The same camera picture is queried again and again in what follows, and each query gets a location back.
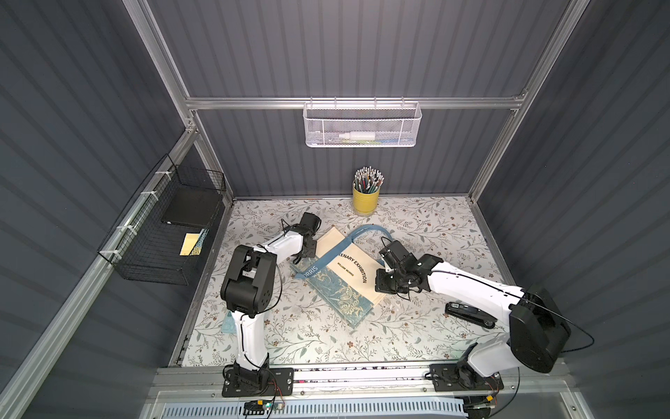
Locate cream and blue canvas tote bag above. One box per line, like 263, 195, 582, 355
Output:
291, 225, 392, 328

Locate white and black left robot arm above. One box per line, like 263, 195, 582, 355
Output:
220, 212, 321, 373

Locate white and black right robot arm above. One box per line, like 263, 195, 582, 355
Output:
375, 239, 572, 389

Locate yellow pencil cup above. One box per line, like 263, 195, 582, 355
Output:
352, 188, 380, 216

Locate black stapler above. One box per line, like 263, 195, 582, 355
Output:
445, 301, 497, 330

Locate teal calculator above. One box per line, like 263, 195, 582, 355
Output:
221, 311, 237, 335

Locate white marker tube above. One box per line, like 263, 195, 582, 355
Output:
338, 131, 376, 142

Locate yellow sticky note pad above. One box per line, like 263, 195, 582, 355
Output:
180, 229, 208, 257

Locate black notebook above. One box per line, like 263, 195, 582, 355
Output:
161, 187, 222, 228

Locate small green circuit board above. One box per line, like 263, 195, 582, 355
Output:
242, 400, 275, 417

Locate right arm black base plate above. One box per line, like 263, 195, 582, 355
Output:
424, 363, 504, 393

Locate white wire mesh basket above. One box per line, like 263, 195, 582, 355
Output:
303, 100, 422, 148

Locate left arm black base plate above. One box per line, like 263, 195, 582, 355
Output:
222, 364, 295, 398

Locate white slotted cable duct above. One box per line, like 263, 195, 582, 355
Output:
158, 396, 468, 418

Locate black wire wall basket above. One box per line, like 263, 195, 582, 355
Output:
99, 155, 226, 286

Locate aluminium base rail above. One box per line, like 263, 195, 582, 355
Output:
147, 360, 576, 403

